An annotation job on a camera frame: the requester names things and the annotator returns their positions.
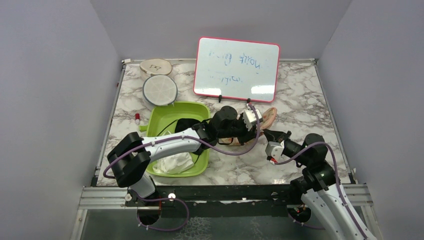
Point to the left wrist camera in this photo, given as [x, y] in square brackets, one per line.
[250, 118]

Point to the white bra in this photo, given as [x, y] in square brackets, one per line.
[174, 164]

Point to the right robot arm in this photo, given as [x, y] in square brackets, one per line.
[319, 187]

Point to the black front rail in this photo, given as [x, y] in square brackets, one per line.
[215, 201]

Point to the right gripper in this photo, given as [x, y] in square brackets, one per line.
[277, 136]

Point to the pink framed whiteboard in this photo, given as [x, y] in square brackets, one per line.
[236, 69]

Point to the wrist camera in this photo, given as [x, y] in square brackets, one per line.
[250, 118]
[274, 151]

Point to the small red white marker cap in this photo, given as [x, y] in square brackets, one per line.
[137, 119]

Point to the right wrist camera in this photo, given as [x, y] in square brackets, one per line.
[274, 151]

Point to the black bra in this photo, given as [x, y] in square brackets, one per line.
[181, 124]

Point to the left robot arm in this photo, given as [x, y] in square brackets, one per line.
[129, 159]

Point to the round wooden slice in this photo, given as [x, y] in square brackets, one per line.
[154, 67]

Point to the round white mesh laundry bag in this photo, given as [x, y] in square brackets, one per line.
[160, 90]

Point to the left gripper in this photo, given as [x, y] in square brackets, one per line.
[247, 135]

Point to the green plastic tray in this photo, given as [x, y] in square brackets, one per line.
[161, 116]

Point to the floral mesh laundry bag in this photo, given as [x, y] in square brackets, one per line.
[268, 116]

